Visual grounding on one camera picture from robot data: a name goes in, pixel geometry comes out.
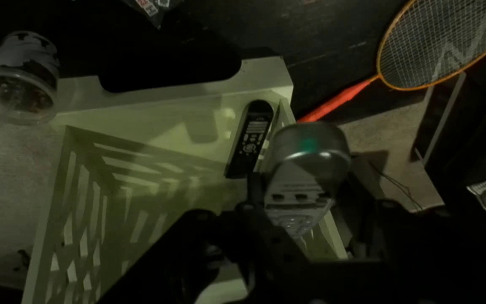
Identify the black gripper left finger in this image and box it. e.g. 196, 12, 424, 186
99, 210, 239, 304

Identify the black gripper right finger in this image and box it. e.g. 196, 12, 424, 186
333, 167, 486, 304

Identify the white lattice shelf unit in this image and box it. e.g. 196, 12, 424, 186
21, 56, 352, 304

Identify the black remote control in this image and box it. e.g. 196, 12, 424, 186
225, 100, 274, 179

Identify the orange badminton racket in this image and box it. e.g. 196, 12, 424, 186
301, 0, 486, 123

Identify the small glass cup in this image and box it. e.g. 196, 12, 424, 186
0, 31, 60, 125

